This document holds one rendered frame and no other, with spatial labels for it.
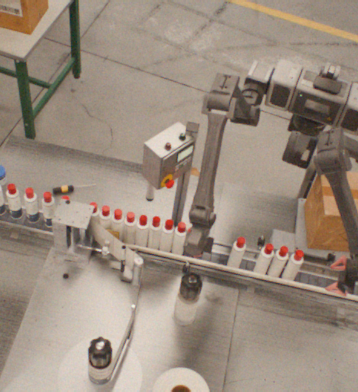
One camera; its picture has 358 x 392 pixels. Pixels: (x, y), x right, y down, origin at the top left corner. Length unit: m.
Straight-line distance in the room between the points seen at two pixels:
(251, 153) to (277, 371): 2.01
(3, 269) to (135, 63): 2.43
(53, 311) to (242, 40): 3.12
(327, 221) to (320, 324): 0.42
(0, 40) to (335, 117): 1.98
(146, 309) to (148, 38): 2.84
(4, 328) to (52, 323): 0.19
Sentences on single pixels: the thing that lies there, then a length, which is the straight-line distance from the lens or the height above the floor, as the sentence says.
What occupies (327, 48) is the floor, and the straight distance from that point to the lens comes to 5.18.
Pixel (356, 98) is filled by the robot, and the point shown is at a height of 1.53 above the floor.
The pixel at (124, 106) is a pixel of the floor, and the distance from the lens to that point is 4.38.
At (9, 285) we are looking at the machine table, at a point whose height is 0.83.
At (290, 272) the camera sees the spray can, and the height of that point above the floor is 0.96.
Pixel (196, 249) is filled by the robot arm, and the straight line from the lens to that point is 2.09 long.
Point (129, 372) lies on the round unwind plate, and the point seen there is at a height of 0.89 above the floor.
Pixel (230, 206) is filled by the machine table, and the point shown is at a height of 0.83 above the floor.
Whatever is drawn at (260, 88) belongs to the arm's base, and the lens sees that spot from 2.46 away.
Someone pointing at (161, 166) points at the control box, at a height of 1.43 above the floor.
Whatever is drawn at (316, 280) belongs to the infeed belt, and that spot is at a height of 0.88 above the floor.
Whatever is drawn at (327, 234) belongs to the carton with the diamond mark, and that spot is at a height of 0.97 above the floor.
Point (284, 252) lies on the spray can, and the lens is 2.49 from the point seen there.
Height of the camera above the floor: 3.14
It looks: 53 degrees down
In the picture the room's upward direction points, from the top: 10 degrees clockwise
